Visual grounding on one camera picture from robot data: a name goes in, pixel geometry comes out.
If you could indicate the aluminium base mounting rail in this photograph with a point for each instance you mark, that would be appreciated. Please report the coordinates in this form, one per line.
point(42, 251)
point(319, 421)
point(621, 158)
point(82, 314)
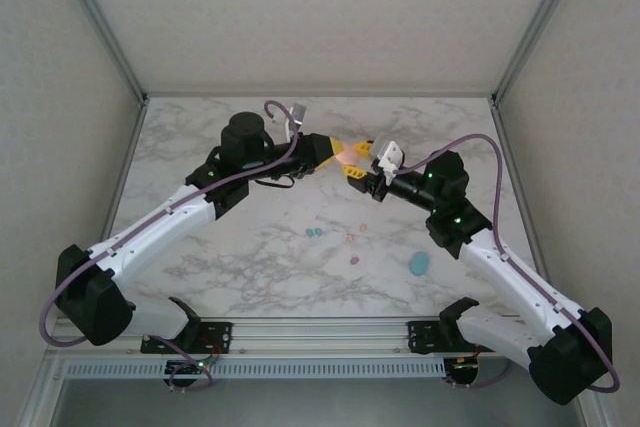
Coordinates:
point(320, 337)

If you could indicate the pink earbud charging case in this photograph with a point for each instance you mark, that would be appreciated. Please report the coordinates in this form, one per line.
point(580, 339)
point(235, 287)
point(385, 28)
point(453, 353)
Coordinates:
point(345, 154)

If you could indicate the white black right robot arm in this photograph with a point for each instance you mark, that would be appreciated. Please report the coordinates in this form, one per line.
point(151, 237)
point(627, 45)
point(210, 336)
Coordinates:
point(515, 287)

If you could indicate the blue earbud charging case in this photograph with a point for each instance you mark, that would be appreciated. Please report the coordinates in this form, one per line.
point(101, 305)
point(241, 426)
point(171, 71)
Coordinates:
point(419, 263)

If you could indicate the control circuit board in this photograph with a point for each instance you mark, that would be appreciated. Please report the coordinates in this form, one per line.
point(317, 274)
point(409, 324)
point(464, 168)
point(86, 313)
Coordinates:
point(187, 369)
point(462, 372)

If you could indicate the aluminium frame leg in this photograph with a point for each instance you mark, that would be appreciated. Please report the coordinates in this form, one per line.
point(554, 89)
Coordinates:
point(39, 417)
point(600, 419)

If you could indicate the aluminium side rail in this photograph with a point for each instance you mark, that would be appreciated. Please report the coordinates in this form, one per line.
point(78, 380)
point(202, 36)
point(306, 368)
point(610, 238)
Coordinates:
point(123, 172)
point(520, 172)

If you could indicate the aluminium frame post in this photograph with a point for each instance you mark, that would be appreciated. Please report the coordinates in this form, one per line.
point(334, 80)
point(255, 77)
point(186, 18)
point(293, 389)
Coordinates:
point(101, 22)
point(540, 22)

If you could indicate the aluminium back rail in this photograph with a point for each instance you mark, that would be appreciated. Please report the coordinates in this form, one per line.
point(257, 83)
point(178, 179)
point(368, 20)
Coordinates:
point(320, 95)

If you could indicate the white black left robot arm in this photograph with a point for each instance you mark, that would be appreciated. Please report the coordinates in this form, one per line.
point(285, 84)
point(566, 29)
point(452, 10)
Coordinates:
point(160, 232)

